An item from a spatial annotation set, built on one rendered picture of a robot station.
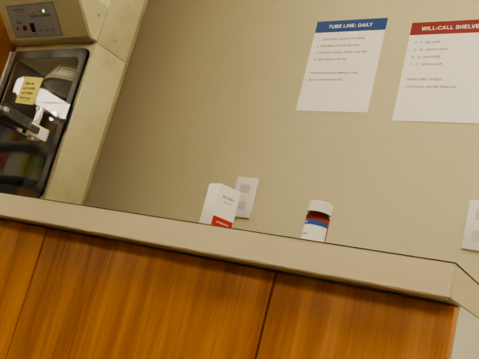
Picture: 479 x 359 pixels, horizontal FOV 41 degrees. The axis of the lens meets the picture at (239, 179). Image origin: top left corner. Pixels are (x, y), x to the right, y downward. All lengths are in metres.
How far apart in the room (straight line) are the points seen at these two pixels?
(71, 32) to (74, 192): 0.41
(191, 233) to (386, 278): 0.29
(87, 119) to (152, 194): 0.40
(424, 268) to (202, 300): 0.32
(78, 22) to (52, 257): 0.75
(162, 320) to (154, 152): 1.13
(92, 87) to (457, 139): 0.90
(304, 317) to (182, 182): 1.14
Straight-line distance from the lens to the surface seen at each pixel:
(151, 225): 0.94
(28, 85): 1.79
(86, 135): 1.66
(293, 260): 0.80
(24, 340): 1.11
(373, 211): 1.59
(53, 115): 1.65
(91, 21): 1.68
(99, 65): 1.69
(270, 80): 1.87
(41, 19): 1.79
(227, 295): 0.87
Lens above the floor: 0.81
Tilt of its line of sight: 13 degrees up
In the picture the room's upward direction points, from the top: 15 degrees clockwise
